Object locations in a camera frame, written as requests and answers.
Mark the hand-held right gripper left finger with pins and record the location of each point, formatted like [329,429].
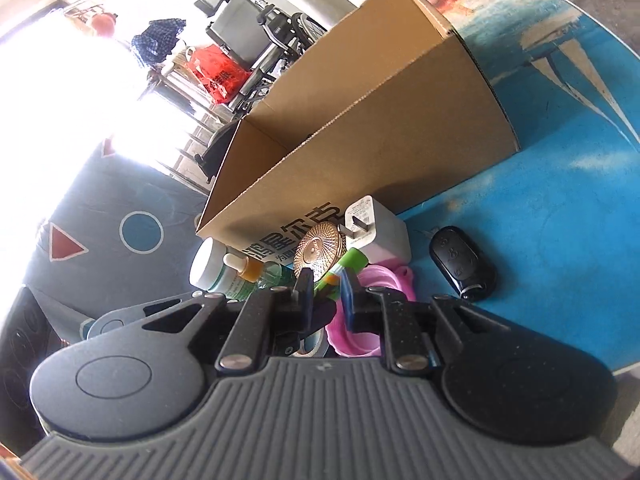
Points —
[302,290]

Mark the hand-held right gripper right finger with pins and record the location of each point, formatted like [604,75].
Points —
[349,300]

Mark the green dropper bottle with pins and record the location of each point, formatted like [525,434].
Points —
[272,277]

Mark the green glue stick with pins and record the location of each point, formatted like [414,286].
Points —
[355,260]

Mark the pink collapsible cup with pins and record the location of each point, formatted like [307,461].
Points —
[385,280]

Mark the gold-lidded round jar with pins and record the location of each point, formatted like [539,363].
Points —
[317,250]

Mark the white wall charger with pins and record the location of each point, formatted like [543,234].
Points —
[385,237]

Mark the white bottle green label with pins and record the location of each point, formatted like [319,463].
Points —
[210,267]

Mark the brown cardboard box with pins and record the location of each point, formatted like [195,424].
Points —
[400,125]

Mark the printed blue cloth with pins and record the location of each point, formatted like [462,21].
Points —
[100,200]

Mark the metal railing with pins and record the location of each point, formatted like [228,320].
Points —
[175,105]

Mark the red plastic bag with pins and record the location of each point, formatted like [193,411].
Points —
[217,72]

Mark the grey wheelchair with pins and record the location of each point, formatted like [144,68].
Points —
[240,35]

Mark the blue checkered cloth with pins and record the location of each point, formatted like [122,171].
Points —
[157,42]

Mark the orange round object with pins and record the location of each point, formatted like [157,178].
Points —
[103,25]

